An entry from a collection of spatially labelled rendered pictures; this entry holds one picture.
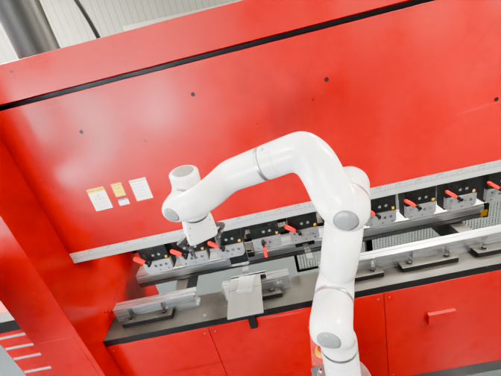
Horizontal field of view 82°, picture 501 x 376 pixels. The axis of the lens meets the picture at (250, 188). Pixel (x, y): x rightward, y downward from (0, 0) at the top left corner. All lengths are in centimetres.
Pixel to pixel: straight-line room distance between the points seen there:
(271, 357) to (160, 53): 171
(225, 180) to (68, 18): 333
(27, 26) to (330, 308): 153
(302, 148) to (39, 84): 115
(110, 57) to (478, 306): 220
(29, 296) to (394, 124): 186
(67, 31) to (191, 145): 275
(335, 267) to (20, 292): 144
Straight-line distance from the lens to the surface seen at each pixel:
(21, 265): 168
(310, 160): 67
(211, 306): 183
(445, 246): 199
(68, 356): 200
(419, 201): 169
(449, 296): 200
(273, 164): 69
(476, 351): 243
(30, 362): 283
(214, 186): 76
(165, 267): 169
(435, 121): 157
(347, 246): 78
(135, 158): 143
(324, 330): 90
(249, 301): 159
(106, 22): 383
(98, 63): 139
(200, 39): 128
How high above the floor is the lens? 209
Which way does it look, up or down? 23 degrees down
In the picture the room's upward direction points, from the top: 14 degrees counter-clockwise
